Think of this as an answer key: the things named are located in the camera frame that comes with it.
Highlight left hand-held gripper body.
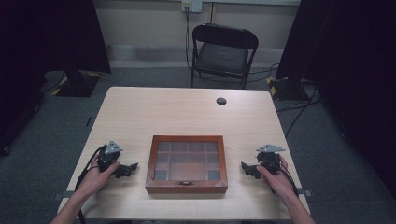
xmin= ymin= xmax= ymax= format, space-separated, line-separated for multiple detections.
xmin=96 ymin=140 xmax=124 ymax=174

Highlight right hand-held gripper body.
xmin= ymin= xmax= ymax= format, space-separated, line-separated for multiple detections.
xmin=255 ymin=143 xmax=286 ymax=175

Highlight wooden box with glass lid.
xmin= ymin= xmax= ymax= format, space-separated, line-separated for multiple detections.
xmin=144 ymin=134 xmax=229 ymax=195

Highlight person's right hand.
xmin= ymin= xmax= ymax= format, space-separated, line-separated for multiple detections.
xmin=255 ymin=154 xmax=297 ymax=204

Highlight person's left hand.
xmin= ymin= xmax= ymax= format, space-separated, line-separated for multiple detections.
xmin=76 ymin=153 xmax=121 ymax=198

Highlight black stand base yellow tape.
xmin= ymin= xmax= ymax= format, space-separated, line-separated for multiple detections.
xmin=266 ymin=76 xmax=311 ymax=102
xmin=51 ymin=70 xmax=103 ymax=98

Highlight black folding chair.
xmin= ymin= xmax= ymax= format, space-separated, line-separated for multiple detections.
xmin=190 ymin=22 xmax=260 ymax=91

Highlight black curtain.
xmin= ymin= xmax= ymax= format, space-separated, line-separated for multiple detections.
xmin=0 ymin=0 xmax=112 ymax=157
xmin=275 ymin=0 xmax=396 ymax=203

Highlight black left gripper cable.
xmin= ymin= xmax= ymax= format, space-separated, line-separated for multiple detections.
xmin=74 ymin=145 xmax=107 ymax=224

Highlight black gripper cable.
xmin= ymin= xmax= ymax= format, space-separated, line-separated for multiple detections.
xmin=279 ymin=163 xmax=301 ymax=198
xmin=74 ymin=145 xmax=107 ymax=224

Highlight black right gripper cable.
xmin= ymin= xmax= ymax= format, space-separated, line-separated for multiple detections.
xmin=279 ymin=163 xmax=301 ymax=198

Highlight black floor cables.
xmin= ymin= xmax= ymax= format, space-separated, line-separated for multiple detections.
xmin=248 ymin=62 xmax=323 ymax=139

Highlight black cable from wall socket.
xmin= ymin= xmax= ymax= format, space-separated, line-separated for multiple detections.
xmin=184 ymin=7 xmax=200 ymax=77

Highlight white wall socket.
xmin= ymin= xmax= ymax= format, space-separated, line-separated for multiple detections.
xmin=181 ymin=0 xmax=204 ymax=14

